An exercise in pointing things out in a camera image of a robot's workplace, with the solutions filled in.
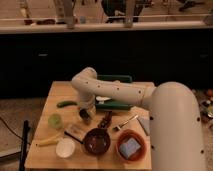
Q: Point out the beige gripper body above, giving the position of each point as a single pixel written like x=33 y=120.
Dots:
x=91 y=110

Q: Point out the dark metal cup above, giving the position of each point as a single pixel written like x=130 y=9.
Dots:
x=85 y=116

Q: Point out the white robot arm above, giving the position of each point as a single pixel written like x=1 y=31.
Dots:
x=175 y=129

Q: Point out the green plastic tray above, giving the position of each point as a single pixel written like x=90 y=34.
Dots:
x=113 y=104

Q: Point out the green cucumber toy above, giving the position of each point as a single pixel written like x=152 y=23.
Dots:
x=65 y=104

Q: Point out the beige wooden block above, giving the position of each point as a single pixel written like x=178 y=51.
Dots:
x=75 y=131

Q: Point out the dark brown pan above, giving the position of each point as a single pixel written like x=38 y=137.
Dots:
x=96 y=141

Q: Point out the light green cup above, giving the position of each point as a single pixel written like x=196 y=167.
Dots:
x=55 y=121

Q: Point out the orange brown bowl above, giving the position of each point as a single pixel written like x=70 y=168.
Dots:
x=124 y=137

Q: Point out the white small bowl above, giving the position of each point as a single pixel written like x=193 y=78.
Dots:
x=65 y=148

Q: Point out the yellow banana toy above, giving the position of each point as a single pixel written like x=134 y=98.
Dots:
x=48 y=141

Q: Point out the blue sponge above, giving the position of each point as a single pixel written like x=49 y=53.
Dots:
x=129 y=148

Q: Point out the blue grey cloth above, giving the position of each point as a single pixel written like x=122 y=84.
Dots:
x=144 y=124

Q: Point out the black stand post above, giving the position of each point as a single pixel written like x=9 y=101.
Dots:
x=24 y=143

